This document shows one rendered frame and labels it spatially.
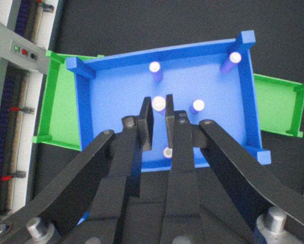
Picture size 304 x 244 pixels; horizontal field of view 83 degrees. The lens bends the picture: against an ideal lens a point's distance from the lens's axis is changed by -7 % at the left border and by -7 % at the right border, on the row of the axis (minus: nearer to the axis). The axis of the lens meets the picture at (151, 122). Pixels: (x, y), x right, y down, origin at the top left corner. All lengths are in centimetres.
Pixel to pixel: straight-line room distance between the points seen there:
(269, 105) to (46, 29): 96
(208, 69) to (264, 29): 59
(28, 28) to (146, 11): 49
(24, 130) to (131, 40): 59
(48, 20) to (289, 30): 100
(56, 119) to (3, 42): 29
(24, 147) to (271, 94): 102
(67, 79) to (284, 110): 83
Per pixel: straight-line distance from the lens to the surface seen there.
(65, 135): 70
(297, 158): 91
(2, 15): 78
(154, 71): 30
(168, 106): 17
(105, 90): 38
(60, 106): 71
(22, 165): 91
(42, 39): 92
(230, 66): 33
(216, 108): 36
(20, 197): 96
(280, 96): 87
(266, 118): 83
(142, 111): 17
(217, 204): 84
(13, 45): 77
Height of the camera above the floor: 75
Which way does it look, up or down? 83 degrees down
